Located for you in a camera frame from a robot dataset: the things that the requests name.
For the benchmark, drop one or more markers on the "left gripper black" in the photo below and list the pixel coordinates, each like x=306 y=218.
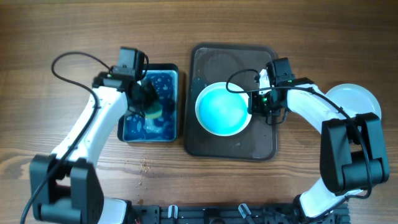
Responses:
x=152 y=94

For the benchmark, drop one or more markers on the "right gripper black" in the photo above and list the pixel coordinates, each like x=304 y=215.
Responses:
x=255 y=109

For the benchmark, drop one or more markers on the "green yellow sponge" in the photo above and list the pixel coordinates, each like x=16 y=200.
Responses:
x=153 y=112

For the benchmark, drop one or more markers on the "white plate blue stain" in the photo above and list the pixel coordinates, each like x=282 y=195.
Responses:
x=222 y=109

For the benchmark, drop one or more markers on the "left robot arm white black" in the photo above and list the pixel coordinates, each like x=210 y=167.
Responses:
x=64 y=184

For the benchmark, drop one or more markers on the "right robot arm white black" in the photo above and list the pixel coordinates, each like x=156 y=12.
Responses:
x=353 y=157

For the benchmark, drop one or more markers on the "black tray with blue water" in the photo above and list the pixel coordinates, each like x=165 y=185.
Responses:
x=134 y=128

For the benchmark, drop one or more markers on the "brown serving tray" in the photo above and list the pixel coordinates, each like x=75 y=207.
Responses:
x=212 y=63

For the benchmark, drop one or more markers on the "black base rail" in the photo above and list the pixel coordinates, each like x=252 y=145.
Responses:
x=266 y=214

